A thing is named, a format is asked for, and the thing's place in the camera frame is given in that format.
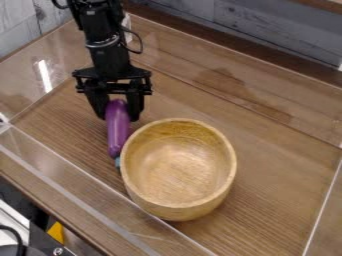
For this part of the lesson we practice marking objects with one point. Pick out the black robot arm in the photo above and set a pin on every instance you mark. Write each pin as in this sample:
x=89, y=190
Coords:
x=100, y=18

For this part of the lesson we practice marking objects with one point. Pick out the purple toy eggplant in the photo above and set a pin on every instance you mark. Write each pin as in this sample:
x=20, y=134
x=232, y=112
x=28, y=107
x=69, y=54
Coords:
x=118, y=128

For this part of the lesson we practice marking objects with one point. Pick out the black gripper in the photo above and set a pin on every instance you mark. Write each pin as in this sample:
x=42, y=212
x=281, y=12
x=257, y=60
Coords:
x=114, y=76

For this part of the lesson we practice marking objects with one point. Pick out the black device with yellow label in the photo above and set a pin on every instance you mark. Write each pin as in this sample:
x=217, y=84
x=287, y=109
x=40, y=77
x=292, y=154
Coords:
x=33, y=242

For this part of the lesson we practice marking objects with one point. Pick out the clear acrylic tray enclosure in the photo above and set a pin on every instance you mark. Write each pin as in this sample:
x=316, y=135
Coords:
x=275, y=103

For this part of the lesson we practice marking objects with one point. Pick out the brown wooden bowl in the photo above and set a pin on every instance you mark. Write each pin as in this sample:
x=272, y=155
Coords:
x=179, y=168

